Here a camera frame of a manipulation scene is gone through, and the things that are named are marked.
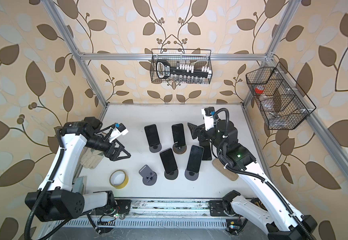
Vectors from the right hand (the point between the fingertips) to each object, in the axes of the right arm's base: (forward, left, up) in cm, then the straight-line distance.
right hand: (198, 122), depth 67 cm
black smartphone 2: (-9, +15, -20) cm, 27 cm away
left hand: (-8, +35, -11) cm, 37 cm away
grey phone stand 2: (+6, +24, -33) cm, 42 cm away
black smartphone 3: (-7, 0, -23) cm, 24 cm away
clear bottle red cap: (+21, -36, 0) cm, 42 cm away
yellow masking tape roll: (-17, +39, -31) cm, 52 cm away
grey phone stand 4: (-13, +3, -33) cm, 36 cm away
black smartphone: (+8, +24, -21) cm, 33 cm away
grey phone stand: (-14, +25, -28) cm, 41 cm away
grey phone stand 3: (-13, +13, -33) cm, 38 cm away
